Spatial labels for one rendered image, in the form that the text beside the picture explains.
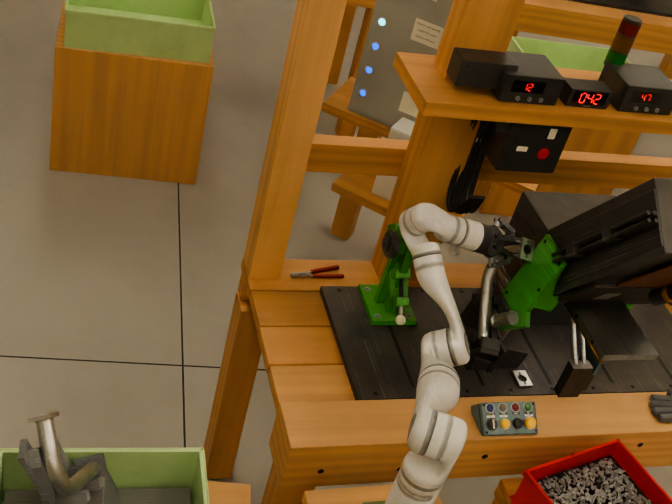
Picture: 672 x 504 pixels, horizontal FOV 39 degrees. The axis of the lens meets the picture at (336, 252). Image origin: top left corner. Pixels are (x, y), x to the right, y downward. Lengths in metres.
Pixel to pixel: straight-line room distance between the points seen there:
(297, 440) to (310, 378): 0.23
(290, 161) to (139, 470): 0.84
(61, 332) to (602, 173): 2.01
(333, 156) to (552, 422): 0.89
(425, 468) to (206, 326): 1.96
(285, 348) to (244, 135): 2.61
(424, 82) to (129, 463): 1.11
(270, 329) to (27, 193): 2.06
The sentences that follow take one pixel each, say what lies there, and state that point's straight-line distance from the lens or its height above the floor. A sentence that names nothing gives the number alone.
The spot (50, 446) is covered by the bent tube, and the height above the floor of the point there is 1.15.
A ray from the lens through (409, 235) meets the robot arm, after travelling 2.27.
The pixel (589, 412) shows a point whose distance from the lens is 2.56.
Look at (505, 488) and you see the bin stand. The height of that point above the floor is 0.80.
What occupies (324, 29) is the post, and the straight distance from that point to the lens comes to 2.21.
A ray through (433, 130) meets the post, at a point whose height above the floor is 1.39.
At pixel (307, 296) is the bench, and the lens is 2.59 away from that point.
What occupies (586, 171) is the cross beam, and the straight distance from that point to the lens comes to 2.85.
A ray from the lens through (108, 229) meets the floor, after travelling 4.13.
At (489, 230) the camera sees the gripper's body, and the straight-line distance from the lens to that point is 2.36.
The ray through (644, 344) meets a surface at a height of 1.13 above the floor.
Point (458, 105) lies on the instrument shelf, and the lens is 2.27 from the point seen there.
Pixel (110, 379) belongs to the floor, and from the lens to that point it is 3.49.
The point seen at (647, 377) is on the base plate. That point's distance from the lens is 2.77.
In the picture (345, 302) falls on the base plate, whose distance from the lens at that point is 2.57.
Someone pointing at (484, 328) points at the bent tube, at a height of 1.00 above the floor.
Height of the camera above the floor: 2.53
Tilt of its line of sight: 37 degrees down
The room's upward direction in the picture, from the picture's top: 16 degrees clockwise
